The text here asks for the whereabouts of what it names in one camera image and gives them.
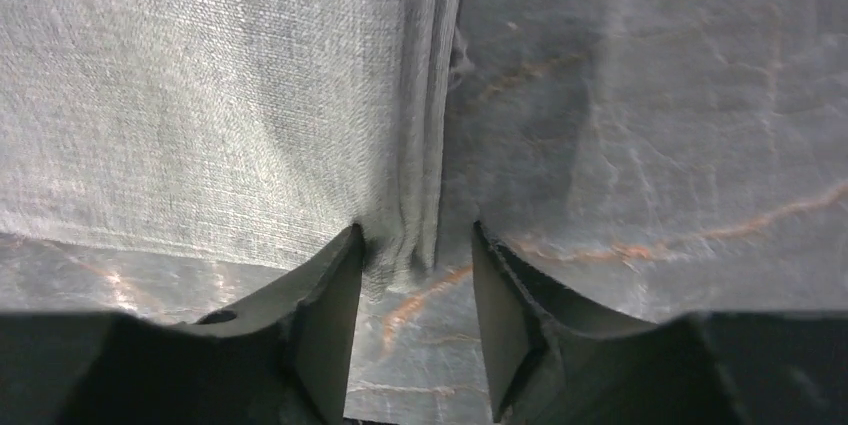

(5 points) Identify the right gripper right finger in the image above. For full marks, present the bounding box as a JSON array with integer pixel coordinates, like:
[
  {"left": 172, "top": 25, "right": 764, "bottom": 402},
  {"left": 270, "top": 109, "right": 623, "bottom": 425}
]
[{"left": 471, "top": 224, "right": 847, "bottom": 424}]

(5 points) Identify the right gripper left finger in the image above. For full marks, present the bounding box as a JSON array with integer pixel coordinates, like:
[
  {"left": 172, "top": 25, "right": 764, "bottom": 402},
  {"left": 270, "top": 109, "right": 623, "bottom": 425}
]
[{"left": 1, "top": 225, "right": 365, "bottom": 424}]

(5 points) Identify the grey cloth napkin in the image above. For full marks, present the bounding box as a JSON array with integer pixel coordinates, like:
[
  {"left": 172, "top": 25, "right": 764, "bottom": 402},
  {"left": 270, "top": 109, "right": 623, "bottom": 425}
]
[{"left": 1, "top": 0, "right": 459, "bottom": 295}]

